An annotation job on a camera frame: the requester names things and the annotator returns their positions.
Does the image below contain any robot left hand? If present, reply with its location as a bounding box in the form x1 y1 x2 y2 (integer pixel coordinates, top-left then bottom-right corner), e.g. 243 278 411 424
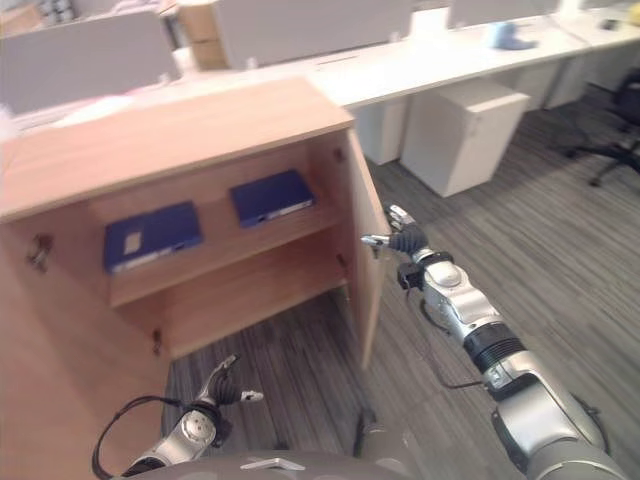
198 353 265 407

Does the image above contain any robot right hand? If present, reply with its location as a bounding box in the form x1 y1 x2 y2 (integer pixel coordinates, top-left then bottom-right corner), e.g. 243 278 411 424
360 203 432 261

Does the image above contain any wooden cabinet door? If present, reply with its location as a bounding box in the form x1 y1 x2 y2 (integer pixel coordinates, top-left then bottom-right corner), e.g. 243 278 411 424
345 132 395 370
0 222 174 480

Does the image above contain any blue folder with white label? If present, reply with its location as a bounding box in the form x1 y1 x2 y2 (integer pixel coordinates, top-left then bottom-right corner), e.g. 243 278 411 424
102 200 205 275

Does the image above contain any long white office desk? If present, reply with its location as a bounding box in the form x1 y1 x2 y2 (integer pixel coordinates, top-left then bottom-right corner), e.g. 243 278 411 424
309 9 640 166

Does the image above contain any black office chair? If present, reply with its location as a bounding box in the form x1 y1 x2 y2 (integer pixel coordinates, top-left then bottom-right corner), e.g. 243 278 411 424
563 69 640 189

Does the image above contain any wooden office cabinet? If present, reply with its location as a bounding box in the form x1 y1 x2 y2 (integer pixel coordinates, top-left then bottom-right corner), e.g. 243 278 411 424
0 76 356 365

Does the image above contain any robot grey torso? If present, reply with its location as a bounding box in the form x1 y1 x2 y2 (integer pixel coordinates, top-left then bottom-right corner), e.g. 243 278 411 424
119 451 421 480

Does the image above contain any white box on desk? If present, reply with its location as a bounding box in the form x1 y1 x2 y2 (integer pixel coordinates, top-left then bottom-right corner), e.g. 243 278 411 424
409 6 452 42

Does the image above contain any light blue cloth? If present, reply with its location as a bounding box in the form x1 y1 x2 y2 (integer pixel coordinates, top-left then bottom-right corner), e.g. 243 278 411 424
483 20 537 51

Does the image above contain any grey desk partition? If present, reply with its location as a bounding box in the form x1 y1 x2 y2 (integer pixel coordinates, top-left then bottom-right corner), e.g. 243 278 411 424
212 0 419 70
0 9 182 117

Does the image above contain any cardboard box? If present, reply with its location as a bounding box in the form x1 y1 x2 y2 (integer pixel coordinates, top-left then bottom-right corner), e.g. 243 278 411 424
177 0 231 71

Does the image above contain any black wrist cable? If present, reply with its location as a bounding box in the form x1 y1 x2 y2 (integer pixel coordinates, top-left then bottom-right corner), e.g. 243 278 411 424
96 395 182 479

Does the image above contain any white drawer pedestal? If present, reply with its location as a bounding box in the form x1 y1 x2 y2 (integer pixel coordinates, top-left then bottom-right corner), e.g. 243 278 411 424
401 79 531 199

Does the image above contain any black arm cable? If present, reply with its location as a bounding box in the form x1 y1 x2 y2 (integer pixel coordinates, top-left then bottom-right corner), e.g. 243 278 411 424
405 287 489 390

